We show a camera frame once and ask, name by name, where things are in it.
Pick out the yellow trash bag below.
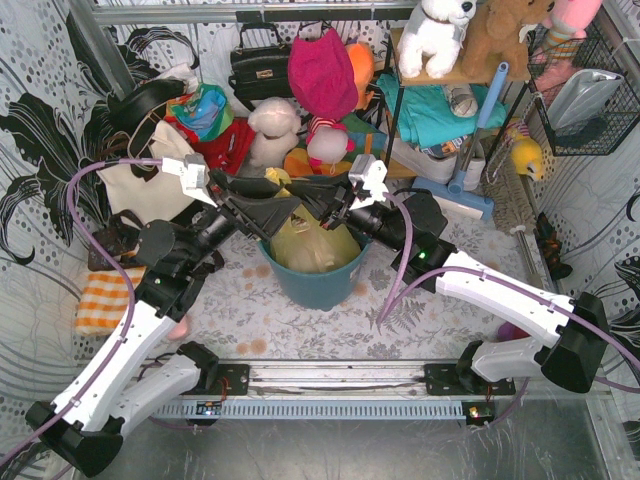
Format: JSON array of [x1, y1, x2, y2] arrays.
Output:
[[263, 167, 362, 274]]

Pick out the teal trash bin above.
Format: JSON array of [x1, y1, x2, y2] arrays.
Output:
[[257, 174, 374, 311]]

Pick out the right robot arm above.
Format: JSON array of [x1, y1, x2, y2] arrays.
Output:
[[286, 174, 609, 394]]

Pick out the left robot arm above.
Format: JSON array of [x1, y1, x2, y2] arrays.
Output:
[[26, 165, 301, 478]]

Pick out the cream canvas tote bag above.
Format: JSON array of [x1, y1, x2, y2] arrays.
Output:
[[98, 120, 203, 226]]

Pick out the colorful printed bag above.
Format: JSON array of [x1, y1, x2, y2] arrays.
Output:
[[164, 84, 234, 143]]

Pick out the magenta cloth bag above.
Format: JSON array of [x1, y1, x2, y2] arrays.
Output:
[[288, 28, 358, 120]]

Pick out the brown patterned bag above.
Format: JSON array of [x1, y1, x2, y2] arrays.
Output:
[[88, 209, 225, 273]]

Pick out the red cloth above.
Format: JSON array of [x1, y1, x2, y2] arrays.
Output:
[[191, 118, 256, 175]]

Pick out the cream plush lamb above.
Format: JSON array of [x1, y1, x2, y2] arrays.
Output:
[[248, 97, 301, 168]]

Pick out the rainbow striped cloth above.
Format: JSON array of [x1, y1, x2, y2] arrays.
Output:
[[284, 132, 387, 177]]

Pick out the white sneaker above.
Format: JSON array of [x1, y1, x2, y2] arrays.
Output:
[[391, 136, 486, 190]]

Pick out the black leather handbag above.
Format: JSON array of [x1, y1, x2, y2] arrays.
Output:
[[228, 22, 294, 110]]

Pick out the teal folded cloth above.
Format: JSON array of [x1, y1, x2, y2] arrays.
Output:
[[376, 74, 507, 147]]

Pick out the orange plush toy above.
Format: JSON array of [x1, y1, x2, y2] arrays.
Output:
[[346, 42, 375, 110]]

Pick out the pink eyeglass case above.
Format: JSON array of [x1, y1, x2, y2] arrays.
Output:
[[166, 318, 190, 341]]

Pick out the orange checkered towel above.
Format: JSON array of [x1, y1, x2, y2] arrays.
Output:
[[74, 270, 129, 336]]

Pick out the wooden shelf rack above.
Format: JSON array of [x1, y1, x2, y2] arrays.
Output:
[[374, 27, 531, 186]]

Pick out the yellow plush duck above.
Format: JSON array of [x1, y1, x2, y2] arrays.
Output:
[[507, 124, 544, 181]]

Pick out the white plush dog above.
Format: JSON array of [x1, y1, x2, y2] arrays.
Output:
[[398, 0, 477, 79]]

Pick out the orange purple sock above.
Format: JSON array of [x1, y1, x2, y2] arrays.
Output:
[[497, 322, 529, 342]]

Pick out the brown teddy bear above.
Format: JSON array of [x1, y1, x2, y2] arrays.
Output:
[[461, 0, 555, 79]]

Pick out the silver foil pouch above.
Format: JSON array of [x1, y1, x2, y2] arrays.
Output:
[[547, 69, 624, 130]]

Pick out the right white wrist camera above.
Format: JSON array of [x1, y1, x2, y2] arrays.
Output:
[[348, 154, 389, 210]]

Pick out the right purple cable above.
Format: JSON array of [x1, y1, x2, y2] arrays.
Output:
[[377, 192, 640, 431]]

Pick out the purple cable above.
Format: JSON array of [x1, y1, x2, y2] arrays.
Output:
[[0, 157, 166, 476], [377, 192, 640, 431]]

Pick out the blue handled mop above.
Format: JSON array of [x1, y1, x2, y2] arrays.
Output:
[[413, 62, 510, 221]]

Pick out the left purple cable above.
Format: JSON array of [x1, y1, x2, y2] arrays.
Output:
[[0, 157, 166, 476]]

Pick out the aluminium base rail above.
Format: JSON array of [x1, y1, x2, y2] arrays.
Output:
[[74, 357, 611, 421]]

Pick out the black wire basket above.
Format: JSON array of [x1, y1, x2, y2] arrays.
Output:
[[528, 24, 639, 156]]

